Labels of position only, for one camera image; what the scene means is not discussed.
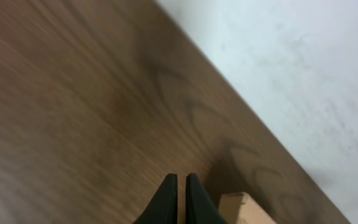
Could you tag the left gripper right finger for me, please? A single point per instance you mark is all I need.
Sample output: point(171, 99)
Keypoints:
point(200, 209)

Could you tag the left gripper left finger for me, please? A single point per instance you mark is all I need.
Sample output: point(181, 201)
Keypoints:
point(163, 207)

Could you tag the cardboard box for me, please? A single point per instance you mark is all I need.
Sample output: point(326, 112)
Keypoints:
point(241, 208)

